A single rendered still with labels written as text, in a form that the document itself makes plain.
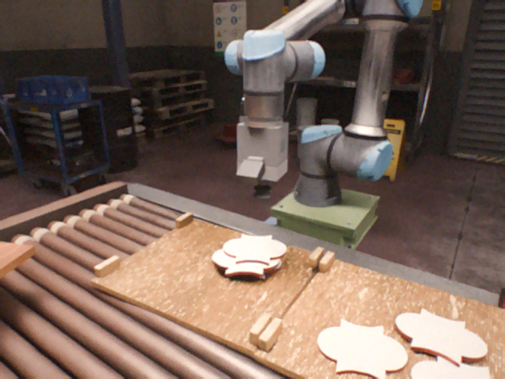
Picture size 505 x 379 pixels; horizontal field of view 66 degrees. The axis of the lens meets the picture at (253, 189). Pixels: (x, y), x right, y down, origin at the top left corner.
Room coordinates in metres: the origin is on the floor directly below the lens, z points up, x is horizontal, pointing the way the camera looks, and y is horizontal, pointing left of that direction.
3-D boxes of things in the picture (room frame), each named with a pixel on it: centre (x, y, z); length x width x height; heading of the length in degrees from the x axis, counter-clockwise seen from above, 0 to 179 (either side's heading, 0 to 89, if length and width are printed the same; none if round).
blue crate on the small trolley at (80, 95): (3.61, 1.82, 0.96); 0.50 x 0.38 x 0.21; 73
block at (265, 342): (0.53, -0.03, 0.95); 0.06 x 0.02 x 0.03; 149
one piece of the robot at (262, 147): (0.72, -0.01, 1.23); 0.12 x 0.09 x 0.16; 157
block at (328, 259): (0.76, -0.17, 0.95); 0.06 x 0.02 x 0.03; 149
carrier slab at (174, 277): (0.75, 0.09, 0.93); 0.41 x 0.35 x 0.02; 60
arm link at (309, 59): (0.83, -0.08, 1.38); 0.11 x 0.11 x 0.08; 47
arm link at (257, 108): (0.74, -0.02, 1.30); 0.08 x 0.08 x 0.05
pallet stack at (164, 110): (6.23, 1.40, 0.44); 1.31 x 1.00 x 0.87; 148
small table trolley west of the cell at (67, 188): (3.60, 1.88, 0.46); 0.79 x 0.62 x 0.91; 58
